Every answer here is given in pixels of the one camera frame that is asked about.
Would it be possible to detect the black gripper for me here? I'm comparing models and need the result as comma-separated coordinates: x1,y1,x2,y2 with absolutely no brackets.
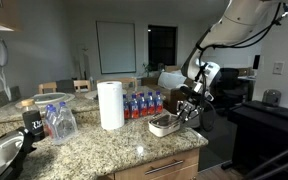
176,86,203,123

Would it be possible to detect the white rectangular container bowl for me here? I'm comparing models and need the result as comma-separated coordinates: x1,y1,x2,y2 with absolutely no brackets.
148,114,180,137

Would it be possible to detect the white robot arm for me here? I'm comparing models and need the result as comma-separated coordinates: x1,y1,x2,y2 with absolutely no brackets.
177,0,288,122

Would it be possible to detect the dark jar with cork lid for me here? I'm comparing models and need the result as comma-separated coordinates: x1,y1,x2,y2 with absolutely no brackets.
21,99,45,142

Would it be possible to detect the white waste basket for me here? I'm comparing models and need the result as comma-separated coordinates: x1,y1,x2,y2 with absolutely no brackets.
184,114,202,128

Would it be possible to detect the black office chair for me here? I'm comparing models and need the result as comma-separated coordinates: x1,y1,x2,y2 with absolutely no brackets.
215,68,248,116

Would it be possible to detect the cardboard box with cloth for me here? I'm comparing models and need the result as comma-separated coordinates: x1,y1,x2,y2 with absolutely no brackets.
141,66,193,114

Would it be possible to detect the red label bottle pack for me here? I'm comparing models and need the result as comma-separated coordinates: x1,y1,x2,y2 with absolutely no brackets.
123,91,164,119

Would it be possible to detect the silver kettle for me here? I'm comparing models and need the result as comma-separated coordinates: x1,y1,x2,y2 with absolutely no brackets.
262,89,281,107

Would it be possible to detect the black digital piano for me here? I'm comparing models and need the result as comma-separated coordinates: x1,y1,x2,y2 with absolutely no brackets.
227,101,288,180

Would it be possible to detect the white paper towel roll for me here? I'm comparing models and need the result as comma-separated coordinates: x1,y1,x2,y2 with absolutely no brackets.
97,81,124,130

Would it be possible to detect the white projector screen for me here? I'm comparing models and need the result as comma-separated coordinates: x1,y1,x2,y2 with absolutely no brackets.
96,21,136,74

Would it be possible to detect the wooden dining chair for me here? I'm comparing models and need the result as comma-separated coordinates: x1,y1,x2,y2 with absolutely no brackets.
38,77,138,94

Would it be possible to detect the clear water bottle pack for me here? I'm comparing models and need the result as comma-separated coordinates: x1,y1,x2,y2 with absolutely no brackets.
45,102,78,145

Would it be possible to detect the white plate on counter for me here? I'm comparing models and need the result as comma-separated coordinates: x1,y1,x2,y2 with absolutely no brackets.
32,92,75,107

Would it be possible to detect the wooden upper cabinet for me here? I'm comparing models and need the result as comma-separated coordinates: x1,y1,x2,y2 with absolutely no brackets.
0,0,21,31

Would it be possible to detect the silver drawer handle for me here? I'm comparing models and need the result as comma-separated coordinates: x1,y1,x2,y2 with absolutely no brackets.
144,160,184,175

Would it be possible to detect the wall light switch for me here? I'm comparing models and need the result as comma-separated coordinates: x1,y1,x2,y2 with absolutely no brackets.
273,62,284,75

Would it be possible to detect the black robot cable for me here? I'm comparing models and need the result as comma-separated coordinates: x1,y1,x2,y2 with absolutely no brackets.
197,2,288,133

